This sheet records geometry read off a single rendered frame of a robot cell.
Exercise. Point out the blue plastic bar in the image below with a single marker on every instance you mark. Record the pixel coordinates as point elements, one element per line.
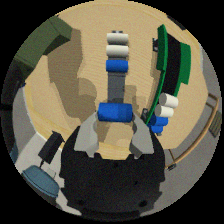
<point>155,129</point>
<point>158,121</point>
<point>116,66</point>
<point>115,112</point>

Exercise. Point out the white cylinder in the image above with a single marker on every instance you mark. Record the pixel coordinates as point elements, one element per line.
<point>168,100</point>
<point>162,111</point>
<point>117,50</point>
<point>117,38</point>

